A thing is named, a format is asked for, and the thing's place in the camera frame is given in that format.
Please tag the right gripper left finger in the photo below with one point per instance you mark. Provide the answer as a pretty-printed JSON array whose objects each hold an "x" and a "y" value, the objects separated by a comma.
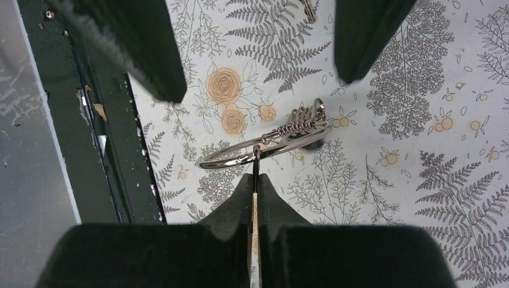
[{"x": 214, "y": 252}]

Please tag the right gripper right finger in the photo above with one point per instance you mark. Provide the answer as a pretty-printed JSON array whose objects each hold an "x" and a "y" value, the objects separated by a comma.
[{"x": 296, "y": 253}]

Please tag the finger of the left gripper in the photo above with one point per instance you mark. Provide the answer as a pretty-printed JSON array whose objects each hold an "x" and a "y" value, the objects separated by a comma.
[
  {"x": 136, "y": 35},
  {"x": 361, "y": 32}
]

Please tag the blue tag key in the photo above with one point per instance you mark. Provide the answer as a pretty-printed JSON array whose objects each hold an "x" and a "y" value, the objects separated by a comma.
[{"x": 309, "y": 10}]

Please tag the metal keyring with keys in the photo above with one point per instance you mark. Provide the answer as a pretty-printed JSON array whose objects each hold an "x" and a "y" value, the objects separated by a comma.
[{"x": 305, "y": 125}]

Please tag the floral patterned mat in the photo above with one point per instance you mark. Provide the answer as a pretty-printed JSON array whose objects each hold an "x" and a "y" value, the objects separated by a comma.
[{"x": 422, "y": 140}]

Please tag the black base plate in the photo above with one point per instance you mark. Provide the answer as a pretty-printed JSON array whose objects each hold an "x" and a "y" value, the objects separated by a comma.
[{"x": 96, "y": 121}]

